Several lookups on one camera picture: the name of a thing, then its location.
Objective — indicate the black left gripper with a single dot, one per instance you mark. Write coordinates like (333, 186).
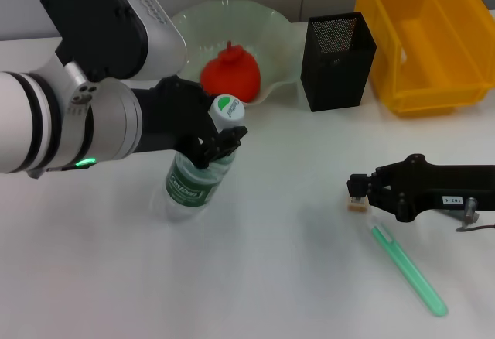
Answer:
(174, 118)

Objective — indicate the beige eraser with barcode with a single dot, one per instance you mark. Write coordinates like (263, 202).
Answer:
(357, 205)

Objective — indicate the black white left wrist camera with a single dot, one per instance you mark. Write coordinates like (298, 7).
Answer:
(108, 21)

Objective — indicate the black mesh pen holder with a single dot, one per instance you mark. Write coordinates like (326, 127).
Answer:
(332, 79)

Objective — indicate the orange fruit with knob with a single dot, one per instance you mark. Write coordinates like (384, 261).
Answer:
(232, 77)

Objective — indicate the pale green wavy fruit bowl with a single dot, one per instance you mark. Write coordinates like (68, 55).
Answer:
(274, 33)

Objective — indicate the yellow plastic storage bin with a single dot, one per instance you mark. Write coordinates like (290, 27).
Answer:
(437, 56)

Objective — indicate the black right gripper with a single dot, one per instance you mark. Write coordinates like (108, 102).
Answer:
(421, 188)

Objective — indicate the clear green-label water bottle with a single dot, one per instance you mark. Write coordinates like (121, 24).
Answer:
(189, 190)

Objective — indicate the green pen with white cap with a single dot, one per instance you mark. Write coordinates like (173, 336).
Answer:
(410, 273)

